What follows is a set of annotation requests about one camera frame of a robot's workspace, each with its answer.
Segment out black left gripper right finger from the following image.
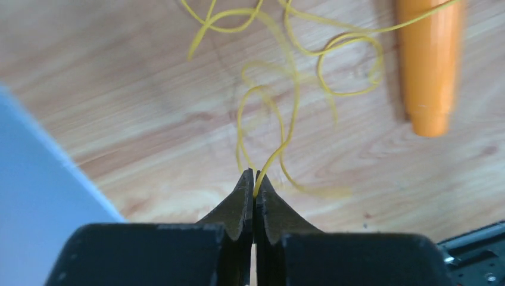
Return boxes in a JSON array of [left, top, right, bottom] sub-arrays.
[[255, 178, 454, 285]]

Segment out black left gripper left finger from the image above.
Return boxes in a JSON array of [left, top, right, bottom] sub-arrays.
[[46, 169, 254, 285]]

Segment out yellow cable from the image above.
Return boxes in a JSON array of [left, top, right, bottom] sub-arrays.
[[179, 0, 462, 198]]

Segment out orange plastic carrot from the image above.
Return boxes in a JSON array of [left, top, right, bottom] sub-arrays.
[[396, 0, 465, 138]]

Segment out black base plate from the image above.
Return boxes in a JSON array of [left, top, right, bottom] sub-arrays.
[[437, 220, 504, 286]]

